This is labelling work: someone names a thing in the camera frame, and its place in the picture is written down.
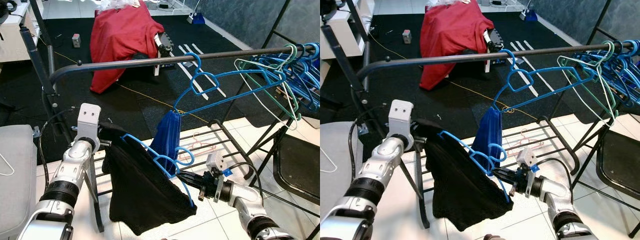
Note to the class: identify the black knit garment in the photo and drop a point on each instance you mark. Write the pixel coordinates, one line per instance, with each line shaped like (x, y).
(460, 192)
(142, 195)

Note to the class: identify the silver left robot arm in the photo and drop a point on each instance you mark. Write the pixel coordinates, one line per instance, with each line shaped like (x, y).
(380, 170)
(70, 172)

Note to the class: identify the black shoulder bag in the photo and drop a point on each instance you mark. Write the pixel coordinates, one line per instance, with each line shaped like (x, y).
(327, 5)
(6, 12)

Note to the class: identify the white plastic hanger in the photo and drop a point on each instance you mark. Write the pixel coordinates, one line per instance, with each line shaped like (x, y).
(270, 104)
(590, 102)

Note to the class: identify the black floor carpet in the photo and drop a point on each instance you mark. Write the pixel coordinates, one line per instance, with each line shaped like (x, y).
(415, 100)
(100, 115)

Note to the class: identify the royal blue garment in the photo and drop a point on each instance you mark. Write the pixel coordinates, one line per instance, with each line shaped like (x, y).
(167, 135)
(487, 132)

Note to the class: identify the black metal clothes rack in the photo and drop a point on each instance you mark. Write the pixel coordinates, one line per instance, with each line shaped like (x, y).
(150, 61)
(475, 56)

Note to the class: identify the small grey box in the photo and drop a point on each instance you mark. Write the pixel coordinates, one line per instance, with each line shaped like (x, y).
(406, 36)
(76, 40)

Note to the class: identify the white flat slat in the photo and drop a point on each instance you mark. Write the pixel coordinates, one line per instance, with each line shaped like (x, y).
(537, 67)
(190, 75)
(522, 70)
(207, 75)

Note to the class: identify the black folding chair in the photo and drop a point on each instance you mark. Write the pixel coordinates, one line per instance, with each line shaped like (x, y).
(620, 160)
(300, 165)

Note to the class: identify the red cloth cover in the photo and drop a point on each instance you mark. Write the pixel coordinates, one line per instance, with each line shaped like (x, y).
(125, 35)
(450, 35)

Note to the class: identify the grey upholstered ottoman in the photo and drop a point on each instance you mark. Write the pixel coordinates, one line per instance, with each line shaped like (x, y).
(332, 180)
(17, 190)

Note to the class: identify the black white machine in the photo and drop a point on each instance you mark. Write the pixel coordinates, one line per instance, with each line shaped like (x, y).
(492, 42)
(162, 45)

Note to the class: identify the white low platform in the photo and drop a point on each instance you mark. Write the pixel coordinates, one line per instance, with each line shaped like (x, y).
(400, 6)
(65, 10)

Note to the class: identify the white shelf unit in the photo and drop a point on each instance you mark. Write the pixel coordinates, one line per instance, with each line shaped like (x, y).
(15, 42)
(340, 30)

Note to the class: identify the white plastic bag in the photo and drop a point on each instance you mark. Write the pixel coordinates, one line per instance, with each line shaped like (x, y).
(450, 2)
(117, 4)

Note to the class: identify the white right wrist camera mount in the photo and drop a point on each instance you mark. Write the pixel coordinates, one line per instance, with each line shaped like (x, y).
(215, 161)
(526, 157)

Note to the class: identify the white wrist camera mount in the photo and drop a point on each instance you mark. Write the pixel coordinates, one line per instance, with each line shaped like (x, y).
(89, 120)
(400, 117)
(215, 161)
(526, 157)

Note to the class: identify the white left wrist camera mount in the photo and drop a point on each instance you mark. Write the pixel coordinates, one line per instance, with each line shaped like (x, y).
(400, 117)
(89, 120)

